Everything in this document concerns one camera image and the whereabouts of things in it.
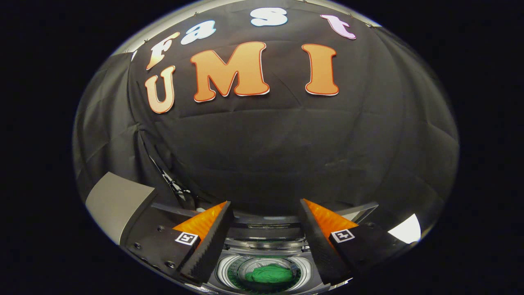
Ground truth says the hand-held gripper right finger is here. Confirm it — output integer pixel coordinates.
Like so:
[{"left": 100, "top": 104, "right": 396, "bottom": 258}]
[{"left": 298, "top": 198, "right": 411, "bottom": 285}]

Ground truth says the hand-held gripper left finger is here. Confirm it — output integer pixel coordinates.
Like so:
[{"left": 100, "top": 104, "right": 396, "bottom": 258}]
[{"left": 125, "top": 201, "right": 235, "bottom": 286}]

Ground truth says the grey washing machine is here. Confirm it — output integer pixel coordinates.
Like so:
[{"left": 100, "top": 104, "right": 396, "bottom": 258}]
[{"left": 206, "top": 223, "right": 353, "bottom": 295}]

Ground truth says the green polo shirt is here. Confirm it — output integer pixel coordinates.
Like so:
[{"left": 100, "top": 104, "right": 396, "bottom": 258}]
[{"left": 245, "top": 263, "right": 294, "bottom": 284}]

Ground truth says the white flat board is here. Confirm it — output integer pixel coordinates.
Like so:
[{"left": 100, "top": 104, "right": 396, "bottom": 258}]
[{"left": 387, "top": 213, "right": 422, "bottom": 245}]

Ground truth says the black backdrop cloth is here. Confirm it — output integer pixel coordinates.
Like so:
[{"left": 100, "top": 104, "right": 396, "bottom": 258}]
[{"left": 73, "top": 0, "right": 460, "bottom": 246}]

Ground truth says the grey side stand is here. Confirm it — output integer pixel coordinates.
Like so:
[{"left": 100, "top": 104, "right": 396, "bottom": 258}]
[{"left": 85, "top": 172, "right": 157, "bottom": 246}]

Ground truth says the thin black cable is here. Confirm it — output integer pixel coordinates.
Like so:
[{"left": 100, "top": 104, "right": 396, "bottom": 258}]
[{"left": 140, "top": 133, "right": 195, "bottom": 207}]

